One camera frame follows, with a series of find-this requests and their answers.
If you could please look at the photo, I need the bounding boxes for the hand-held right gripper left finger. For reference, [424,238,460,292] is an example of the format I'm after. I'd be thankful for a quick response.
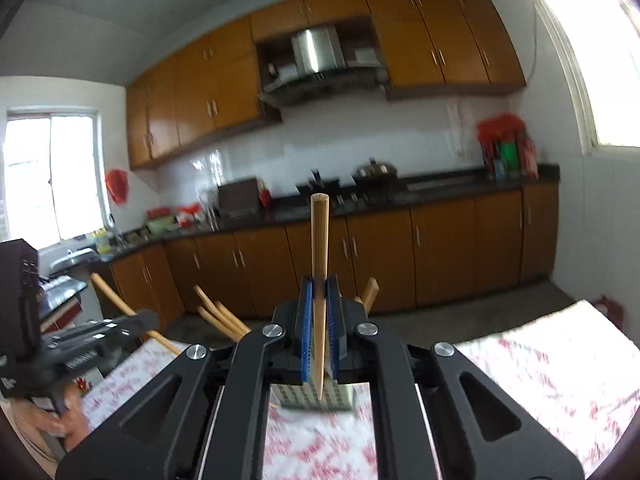
[55,274,315,480]

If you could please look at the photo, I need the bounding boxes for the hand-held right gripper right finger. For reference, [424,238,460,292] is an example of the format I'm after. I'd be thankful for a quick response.
[325,273,584,480]

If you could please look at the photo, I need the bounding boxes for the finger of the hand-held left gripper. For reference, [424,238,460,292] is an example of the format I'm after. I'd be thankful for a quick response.
[100,309,161,345]

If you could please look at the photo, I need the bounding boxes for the bamboo chopstick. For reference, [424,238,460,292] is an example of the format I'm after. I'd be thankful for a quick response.
[360,277,380,312]
[309,192,331,402]
[214,301,252,336]
[91,273,180,356]
[193,285,247,336]
[197,306,237,342]

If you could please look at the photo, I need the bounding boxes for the green perforated utensil holder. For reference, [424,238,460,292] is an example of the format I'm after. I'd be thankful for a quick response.
[271,381,358,414]

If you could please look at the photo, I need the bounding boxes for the person's left hand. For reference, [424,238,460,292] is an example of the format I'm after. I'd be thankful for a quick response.
[14,384,94,463]

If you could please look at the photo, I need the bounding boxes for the metal basin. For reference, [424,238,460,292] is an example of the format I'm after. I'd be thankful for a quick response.
[49,247,99,272]

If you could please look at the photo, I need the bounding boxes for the sink faucet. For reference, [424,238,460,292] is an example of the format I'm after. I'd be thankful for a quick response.
[107,212,126,246]

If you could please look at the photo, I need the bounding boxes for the black gas stove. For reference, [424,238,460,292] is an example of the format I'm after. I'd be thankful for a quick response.
[294,185,407,209]

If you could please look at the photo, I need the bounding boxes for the brown lower kitchen cabinets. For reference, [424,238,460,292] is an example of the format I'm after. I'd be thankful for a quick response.
[107,182,560,332]

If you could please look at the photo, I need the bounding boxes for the small sliding window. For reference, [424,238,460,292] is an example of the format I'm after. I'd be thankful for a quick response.
[2,107,111,251]

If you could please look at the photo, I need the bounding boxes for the red hanging decoration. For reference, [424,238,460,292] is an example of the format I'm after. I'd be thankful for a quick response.
[104,168,130,205]

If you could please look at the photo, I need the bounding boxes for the black wok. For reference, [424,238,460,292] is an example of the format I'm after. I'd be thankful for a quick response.
[296,167,342,197]

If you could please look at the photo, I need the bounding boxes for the dark brown box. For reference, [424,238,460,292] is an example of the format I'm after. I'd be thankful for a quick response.
[217,176,262,219]

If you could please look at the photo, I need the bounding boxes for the wok with lid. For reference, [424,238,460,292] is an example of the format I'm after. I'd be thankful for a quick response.
[352,159,399,182]

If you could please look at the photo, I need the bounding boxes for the black kitchen countertop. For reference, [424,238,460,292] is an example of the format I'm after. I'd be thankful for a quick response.
[99,162,561,264]

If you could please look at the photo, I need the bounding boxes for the floral white tablecloth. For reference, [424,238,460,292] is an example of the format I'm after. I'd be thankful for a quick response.
[79,300,632,480]

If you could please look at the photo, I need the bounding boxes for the red bag with bottles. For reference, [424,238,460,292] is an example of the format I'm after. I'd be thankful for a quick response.
[476,114,539,182]

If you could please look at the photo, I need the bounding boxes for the steel range hood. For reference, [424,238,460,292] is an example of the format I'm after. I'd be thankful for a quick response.
[257,24,389,107]

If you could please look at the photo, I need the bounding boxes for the large bright window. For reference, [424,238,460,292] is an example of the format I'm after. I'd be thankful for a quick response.
[531,0,640,151]

